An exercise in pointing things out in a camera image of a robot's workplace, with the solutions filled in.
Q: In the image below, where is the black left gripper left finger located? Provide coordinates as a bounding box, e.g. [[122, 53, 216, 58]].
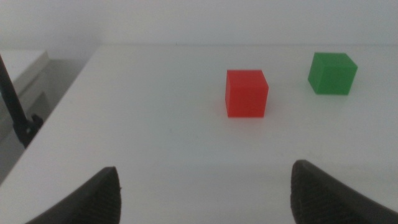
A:
[[24, 166, 121, 224]]

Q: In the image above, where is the black stand pole with clamp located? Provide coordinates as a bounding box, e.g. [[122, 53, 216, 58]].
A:
[[0, 54, 44, 149]]

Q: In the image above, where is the green cube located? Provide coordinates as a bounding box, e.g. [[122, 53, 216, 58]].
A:
[[307, 52, 358, 96]]

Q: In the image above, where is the red cube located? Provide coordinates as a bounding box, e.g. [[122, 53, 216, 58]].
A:
[[224, 69, 269, 119]]

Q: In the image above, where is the white side cabinet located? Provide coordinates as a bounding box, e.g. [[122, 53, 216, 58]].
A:
[[0, 49, 50, 97]]

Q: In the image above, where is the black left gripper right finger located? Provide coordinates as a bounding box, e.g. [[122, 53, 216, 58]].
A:
[[290, 159, 398, 224]]

